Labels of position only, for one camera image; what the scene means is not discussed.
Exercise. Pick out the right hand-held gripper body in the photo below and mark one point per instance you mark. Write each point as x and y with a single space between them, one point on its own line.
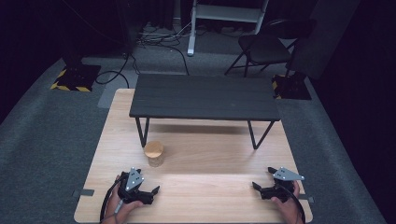
281 191

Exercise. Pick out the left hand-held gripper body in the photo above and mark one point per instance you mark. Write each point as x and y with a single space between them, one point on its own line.
134 182

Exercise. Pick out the glass jar with wooden lid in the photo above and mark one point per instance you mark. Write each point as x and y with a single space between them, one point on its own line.
154 152

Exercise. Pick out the person's right hand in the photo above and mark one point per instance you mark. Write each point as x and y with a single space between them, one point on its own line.
291 207

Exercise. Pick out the person's left hand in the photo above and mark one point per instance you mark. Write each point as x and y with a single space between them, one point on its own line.
120 210

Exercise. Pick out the grey tape strip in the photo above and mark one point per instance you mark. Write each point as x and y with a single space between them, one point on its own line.
310 199
84 192

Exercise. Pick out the black yellow-striped stand base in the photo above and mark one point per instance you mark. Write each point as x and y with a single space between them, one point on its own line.
291 87
77 77

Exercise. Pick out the small black shelf table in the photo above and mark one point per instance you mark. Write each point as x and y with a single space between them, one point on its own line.
204 96

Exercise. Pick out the black folding chair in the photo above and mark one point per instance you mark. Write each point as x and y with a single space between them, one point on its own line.
267 48

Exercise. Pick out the grey curtain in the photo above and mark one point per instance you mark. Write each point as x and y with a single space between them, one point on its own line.
327 34

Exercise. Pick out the white metal stand frame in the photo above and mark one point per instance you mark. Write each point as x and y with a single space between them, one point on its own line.
224 12

